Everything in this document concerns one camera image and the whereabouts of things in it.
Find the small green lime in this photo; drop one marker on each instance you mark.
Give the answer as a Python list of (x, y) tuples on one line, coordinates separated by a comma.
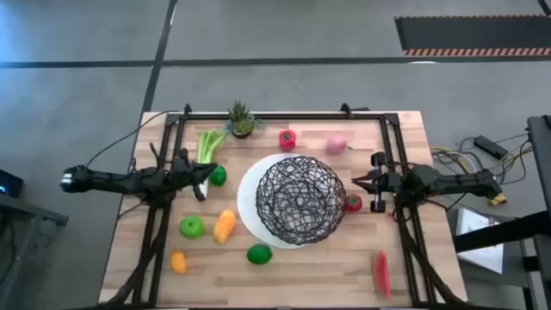
[(219, 176)]

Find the green apple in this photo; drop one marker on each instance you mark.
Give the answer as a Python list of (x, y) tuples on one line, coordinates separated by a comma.
[(192, 227)]

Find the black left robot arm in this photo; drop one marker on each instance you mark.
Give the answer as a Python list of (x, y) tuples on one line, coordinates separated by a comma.
[(112, 181)]

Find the red bell pepper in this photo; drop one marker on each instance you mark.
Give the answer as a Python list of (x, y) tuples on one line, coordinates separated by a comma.
[(287, 140)]

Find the black side cart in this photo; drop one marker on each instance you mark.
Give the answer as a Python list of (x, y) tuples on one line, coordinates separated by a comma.
[(540, 155)]

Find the black hazard-striped floor mat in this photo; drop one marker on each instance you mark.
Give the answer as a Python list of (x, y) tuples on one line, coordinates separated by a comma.
[(473, 34)]

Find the black electronic device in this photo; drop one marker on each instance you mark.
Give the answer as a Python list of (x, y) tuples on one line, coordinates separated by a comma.
[(8, 183)]

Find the grey metal shelf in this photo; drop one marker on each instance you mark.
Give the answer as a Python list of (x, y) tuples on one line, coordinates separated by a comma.
[(26, 211)]

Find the red tomato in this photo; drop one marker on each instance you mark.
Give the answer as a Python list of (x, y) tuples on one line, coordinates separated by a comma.
[(354, 203)]

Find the white paper sheet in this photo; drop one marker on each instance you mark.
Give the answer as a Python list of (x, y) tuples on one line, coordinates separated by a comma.
[(480, 241)]

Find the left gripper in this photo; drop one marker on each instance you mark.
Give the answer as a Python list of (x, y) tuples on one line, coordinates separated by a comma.
[(185, 172)]

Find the orange yellow pepper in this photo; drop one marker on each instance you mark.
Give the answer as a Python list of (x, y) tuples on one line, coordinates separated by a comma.
[(224, 226)]

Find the small potted succulent plant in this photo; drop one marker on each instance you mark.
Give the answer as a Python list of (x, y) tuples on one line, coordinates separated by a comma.
[(241, 122)]

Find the large green lime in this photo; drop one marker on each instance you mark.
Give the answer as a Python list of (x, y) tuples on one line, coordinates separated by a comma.
[(259, 254)]

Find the small orange fruit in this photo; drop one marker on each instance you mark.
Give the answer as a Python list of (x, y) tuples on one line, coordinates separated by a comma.
[(178, 262)]

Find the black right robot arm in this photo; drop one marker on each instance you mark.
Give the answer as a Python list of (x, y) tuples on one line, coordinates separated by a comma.
[(452, 181)]

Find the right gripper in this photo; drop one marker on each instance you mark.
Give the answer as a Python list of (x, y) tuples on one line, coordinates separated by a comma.
[(391, 181)]

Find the black power brick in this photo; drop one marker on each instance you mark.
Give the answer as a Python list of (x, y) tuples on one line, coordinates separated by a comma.
[(490, 147)]

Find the yellow clamp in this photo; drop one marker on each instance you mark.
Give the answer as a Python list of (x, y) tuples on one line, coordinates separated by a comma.
[(498, 200)]

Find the black metal table frame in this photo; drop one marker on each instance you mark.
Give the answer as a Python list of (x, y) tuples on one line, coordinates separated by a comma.
[(280, 116)]

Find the pink peach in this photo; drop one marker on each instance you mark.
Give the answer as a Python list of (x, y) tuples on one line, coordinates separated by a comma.
[(336, 145)]

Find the black frame clamp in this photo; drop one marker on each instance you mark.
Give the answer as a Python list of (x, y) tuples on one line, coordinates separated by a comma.
[(187, 108), (345, 109)]

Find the red watermelon slice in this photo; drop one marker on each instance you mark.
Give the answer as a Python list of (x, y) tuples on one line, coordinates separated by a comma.
[(381, 275)]

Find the green white celery stalk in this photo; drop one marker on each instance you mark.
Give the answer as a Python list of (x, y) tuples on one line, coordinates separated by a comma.
[(208, 148)]

